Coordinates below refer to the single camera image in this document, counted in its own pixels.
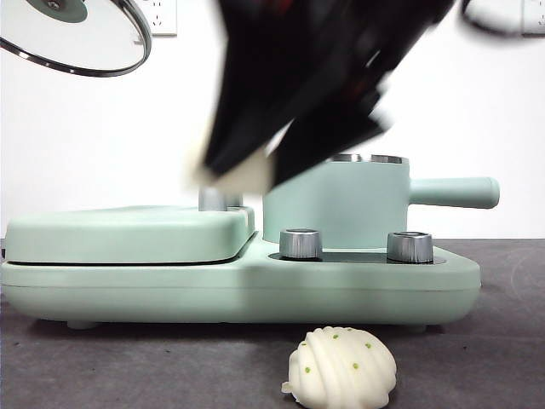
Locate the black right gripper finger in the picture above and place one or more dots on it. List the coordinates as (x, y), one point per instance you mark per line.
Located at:
(251, 119)
(328, 136)

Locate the plain smooth white bun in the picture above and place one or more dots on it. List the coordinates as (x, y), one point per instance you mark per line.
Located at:
(251, 174)

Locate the glass pot lid green knob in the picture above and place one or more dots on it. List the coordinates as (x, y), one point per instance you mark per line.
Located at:
(64, 10)

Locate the ridged white bun green dots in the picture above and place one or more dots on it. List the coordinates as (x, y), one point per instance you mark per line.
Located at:
(340, 370)

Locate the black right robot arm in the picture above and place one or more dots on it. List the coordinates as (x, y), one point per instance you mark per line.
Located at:
(319, 42)

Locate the silver control knob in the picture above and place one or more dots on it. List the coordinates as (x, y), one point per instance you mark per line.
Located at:
(300, 245)
(409, 247)

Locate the black control panel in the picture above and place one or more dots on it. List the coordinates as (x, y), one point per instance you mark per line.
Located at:
(353, 257)

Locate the mint green breakfast machine base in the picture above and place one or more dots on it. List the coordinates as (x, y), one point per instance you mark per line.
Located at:
(238, 294)

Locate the white wall socket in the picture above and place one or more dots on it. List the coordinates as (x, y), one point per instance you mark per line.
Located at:
(534, 15)
(164, 17)

